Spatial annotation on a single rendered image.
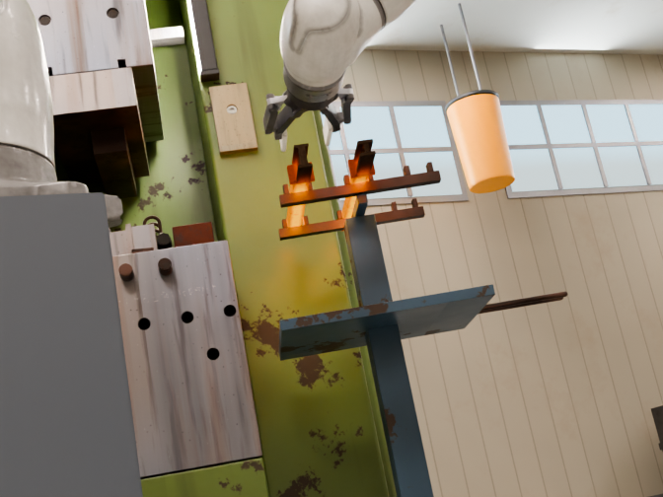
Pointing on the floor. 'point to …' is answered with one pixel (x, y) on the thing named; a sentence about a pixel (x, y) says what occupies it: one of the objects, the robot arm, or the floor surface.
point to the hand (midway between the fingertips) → (305, 134)
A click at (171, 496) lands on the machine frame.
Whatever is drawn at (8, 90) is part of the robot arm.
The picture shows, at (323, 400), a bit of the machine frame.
